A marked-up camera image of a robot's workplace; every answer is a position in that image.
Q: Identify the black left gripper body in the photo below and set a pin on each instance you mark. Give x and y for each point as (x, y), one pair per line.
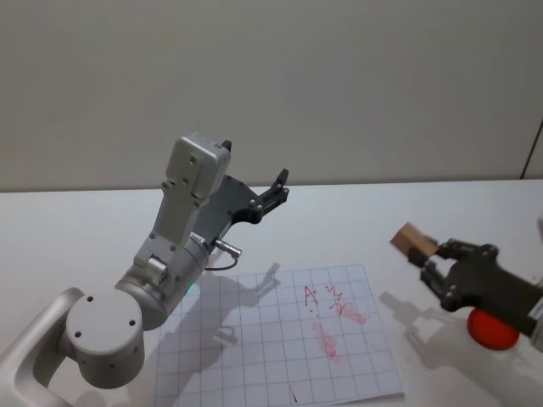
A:
(239, 199)

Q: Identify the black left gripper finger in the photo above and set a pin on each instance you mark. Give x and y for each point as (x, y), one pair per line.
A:
(275, 195)

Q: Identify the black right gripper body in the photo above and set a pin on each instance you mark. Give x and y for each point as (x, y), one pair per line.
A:
(488, 280)

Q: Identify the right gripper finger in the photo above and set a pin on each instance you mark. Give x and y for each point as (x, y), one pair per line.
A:
(437, 277)
(458, 249)

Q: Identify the brown wooden block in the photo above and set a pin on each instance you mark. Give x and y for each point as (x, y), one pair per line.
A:
(411, 237)

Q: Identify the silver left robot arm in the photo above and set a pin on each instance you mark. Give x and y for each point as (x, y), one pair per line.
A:
(106, 335)

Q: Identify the red ball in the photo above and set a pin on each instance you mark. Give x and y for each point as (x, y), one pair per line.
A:
(492, 335)

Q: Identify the white grid paper, red marks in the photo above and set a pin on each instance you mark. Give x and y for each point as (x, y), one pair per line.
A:
(275, 352)

